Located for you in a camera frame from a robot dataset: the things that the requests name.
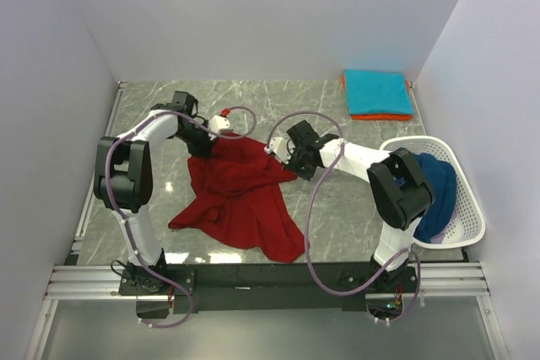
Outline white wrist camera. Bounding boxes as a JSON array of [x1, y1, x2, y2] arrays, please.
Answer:
[[208, 108, 232, 134], [264, 137, 291, 164]]

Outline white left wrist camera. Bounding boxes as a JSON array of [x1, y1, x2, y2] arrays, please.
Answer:
[[208, 108, 232, 134]]

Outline white plastic laundry basket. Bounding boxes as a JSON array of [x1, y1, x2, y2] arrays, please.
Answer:
[[380, 136, 486, 250]]

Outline navy blue t shirt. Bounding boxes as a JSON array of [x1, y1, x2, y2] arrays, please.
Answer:
[[414, 153, 457, 243]]

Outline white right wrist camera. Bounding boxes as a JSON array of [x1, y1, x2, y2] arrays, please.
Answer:
[[264, 137, 291, 164]]

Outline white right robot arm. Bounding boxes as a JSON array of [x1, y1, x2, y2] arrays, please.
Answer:
[[266, 121, 435, 292]]

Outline red t shirt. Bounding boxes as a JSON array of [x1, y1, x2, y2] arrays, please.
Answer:
[[168, 137, 305, 263]]

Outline folded turquoise t shirt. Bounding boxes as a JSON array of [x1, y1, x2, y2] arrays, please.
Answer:
[[343, 68, 413, 116]]

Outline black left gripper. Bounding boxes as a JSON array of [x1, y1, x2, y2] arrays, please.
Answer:
[[173, 120, 219, 159]]

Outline folded orange t shirt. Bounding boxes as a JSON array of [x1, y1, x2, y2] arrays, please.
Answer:
[[340, 74, 415, 122]]

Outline lavender t shirt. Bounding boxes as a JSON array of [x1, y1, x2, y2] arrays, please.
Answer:
[[430, 232, 446, 244]]

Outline black base crossbar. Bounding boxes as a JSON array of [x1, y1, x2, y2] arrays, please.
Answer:
[[118, 262, 418, 314]]

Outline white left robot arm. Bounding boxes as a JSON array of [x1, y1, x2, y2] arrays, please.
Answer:
[[93, 91, 230, 294]]

